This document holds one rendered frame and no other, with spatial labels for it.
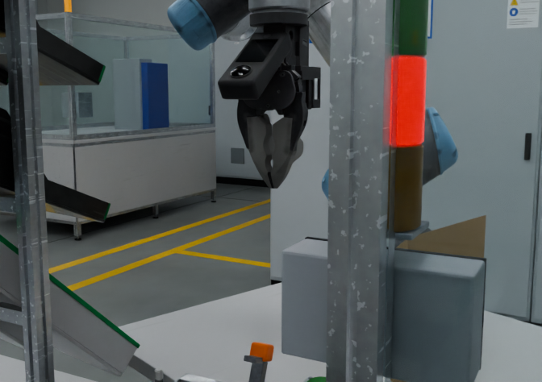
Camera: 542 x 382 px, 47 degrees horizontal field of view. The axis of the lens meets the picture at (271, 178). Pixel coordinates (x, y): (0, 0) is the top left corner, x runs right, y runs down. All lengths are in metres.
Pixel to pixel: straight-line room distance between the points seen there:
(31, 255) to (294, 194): 3.35
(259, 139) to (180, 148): 6.17
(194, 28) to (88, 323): 0.40
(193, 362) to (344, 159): 0.87
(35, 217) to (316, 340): 0.36
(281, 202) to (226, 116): 5.00
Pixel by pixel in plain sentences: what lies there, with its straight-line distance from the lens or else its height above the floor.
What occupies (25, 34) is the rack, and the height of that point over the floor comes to 1.39.
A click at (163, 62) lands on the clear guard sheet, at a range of 6.75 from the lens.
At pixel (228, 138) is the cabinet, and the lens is 8.91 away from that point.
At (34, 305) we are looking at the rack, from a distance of 0.69.
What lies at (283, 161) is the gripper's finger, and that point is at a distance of 0.76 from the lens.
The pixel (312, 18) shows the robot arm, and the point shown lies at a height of 1.47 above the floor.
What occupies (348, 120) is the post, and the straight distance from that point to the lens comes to 0.34.
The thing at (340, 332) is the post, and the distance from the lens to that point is 0.37.
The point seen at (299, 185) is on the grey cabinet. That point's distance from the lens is 3.93.
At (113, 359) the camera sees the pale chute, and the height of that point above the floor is 1.01.
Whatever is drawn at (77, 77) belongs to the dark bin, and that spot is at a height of 1.35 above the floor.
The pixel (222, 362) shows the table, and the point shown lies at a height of 0.86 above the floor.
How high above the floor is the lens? 1.34
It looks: 8 degrees down
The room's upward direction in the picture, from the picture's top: straight up
